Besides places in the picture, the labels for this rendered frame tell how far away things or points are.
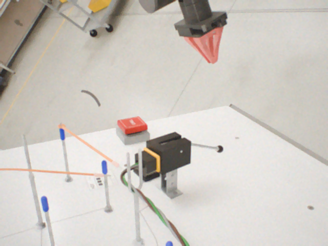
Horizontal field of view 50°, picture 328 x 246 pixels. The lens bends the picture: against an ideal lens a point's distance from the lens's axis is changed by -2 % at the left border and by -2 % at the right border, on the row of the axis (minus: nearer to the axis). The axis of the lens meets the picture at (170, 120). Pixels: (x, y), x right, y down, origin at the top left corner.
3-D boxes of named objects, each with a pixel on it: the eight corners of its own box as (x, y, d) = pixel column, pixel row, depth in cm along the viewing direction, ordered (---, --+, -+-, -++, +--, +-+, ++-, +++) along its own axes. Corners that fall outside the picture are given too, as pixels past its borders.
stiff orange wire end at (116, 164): (118, 172, 44) (118, 168, 44) (56, 127, 56) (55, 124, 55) (126, 168, 45) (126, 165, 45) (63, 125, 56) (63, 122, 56)
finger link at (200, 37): (209, 71, 72) (196, 28, 67) (189, 67, 77) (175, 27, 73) (233, 56, 74) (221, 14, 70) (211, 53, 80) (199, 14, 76)
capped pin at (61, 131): (75, 179, 60) (67, 122, 56) (68, 183, 59) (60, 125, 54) (68, 176, 61) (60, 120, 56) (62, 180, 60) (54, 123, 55)
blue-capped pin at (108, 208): (115, 210, 53) (110, 161, 49) (106, 213, 52) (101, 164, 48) (110, 205, 54) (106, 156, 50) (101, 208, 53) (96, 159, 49)
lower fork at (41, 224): (34, 222, 50) (15, 135, 44) (46, 219, 51) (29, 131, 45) (36, 231, 48) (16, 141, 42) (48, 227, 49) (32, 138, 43)
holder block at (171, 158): (190, 163, 55) (191, 141, 54) (161, 175, 52) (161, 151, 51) (175, 152, 58) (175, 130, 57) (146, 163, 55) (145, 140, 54)
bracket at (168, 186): (183, 193, 56) (183, 167, 54) (170, 199, 55) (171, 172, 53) (166, 180, 60) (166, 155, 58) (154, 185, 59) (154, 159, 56)
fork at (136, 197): (141, 236, 48) (137, 144, 42) (148, 244, 46) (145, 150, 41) (128, 242, 47) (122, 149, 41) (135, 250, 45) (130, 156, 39)
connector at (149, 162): (171, 163, 54) (171, 151, 53) (145, 174, 51) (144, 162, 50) (159, 155, 56) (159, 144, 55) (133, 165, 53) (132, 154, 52)
